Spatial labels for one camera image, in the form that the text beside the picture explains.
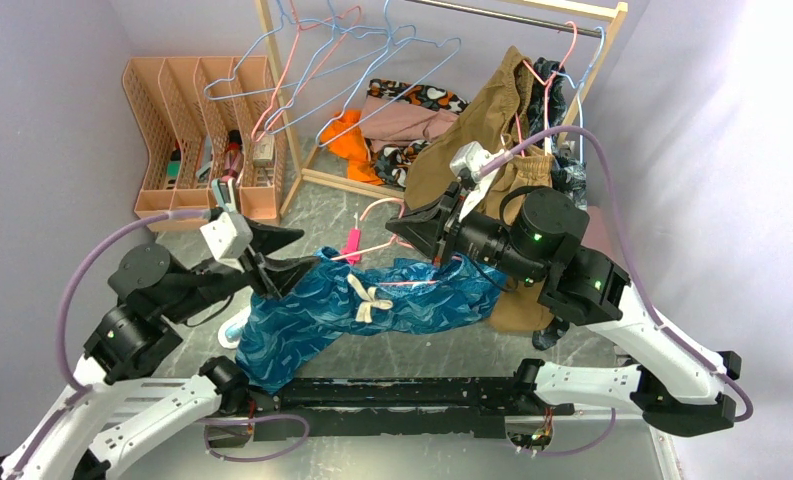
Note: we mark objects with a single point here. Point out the brown hanging shorts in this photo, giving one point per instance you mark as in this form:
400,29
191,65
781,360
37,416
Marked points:
496,118

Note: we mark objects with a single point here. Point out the pink plastic clip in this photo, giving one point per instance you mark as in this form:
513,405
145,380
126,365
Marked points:
350,251

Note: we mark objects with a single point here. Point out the black orange patterned garment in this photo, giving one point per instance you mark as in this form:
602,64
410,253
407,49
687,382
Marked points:
391,161

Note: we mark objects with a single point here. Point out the wooden clothes rack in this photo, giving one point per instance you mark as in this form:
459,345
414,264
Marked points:
587,20

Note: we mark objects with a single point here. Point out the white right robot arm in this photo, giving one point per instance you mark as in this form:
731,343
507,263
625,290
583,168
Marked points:
675,384

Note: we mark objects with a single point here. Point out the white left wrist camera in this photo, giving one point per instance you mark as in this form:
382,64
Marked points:
227,237

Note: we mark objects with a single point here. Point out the blue wire hanger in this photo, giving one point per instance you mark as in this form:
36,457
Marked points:
341,25

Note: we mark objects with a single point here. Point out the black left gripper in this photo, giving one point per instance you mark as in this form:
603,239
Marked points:
280,274

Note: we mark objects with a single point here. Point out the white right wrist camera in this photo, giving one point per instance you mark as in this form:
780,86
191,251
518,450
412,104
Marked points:
476,168

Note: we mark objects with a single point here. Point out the peach plastic desk organizer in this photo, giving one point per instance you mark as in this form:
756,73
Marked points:
196,116

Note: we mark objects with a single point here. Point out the pink wire hanger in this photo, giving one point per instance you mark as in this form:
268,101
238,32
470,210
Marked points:
393,240

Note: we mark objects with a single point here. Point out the blue leaf-print shorts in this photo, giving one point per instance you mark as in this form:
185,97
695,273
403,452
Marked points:
336,298

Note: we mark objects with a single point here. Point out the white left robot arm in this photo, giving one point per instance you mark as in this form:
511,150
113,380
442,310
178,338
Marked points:
77,438

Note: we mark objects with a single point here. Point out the toothbrush blister pack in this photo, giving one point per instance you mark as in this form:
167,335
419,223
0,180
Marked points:
230,332

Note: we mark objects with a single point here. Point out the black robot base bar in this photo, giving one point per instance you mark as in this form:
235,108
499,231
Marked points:
327,407

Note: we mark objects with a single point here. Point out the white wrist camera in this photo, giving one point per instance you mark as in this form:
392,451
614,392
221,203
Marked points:
227,237
476,168

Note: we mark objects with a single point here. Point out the pink folded garment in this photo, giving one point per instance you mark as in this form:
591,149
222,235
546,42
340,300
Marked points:
402,122

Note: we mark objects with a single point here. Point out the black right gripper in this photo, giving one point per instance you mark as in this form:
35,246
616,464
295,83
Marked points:
421,226

